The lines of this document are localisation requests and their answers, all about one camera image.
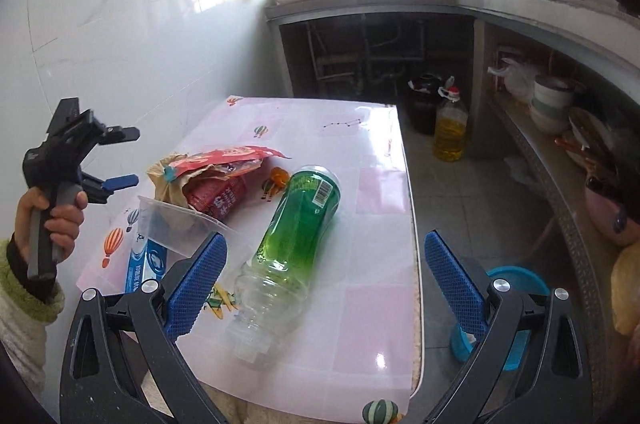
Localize blue white toothpaste box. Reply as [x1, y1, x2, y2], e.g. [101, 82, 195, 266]
[124, 236, 173, 295]

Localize clear plastic container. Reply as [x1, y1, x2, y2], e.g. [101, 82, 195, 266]
[137, 195, 256, 277]

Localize yellow bag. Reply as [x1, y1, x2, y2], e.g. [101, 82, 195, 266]
[610, 249, 640, 337]

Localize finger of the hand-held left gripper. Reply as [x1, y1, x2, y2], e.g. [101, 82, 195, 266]
[80, 171, 140, 206]
[97, 124, 141, 146]

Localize person's left hand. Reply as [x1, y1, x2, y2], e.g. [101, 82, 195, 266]
[12, 188, 89, 263]

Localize red drink can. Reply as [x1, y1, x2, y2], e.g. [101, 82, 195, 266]
[185, 174, 251, 222]

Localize sink drain pipes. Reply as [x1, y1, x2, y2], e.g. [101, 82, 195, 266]
[305, 19, 431, 100]

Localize printed plastic tablecloth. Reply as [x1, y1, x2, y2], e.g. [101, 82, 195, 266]
[75, 94, 426, 424]

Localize pink basin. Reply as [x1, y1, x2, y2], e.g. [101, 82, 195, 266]
[585, 176, 640, 247]

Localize blue plastic basket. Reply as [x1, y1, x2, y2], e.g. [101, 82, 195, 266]
[450, 266, 551, 372]

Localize yellow cooking oil bottle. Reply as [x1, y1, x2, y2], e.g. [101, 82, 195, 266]
[432, 76, 471, 162]

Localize red clear snack wrapper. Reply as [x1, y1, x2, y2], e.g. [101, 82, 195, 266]
[162, 144, 293, 180]

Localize small orange toy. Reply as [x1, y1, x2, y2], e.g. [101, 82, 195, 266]
[270, 166, 291, 192]

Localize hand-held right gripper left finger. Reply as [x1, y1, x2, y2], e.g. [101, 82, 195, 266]
[60, 231, 228, 424]

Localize stack of plates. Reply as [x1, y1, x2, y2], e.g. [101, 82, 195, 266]
[555, 106, 616, 170]

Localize dark ceramic jar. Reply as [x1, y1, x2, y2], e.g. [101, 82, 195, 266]
[407, 74, 446, 135]

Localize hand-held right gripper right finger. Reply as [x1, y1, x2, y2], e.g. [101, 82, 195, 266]
[424, 230, 601, 424]

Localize green plastic bottle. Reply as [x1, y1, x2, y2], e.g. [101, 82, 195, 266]
[224, 164, 342, 362]

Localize person's left forearm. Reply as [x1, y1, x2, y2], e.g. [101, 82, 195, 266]
[0, 234, 66, 405]

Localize stack of white bowls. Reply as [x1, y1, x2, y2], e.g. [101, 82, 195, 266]
[530, 74, 576, 135]

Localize white plastic bag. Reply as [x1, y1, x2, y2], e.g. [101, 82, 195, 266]
[487, 56, 538, 102]

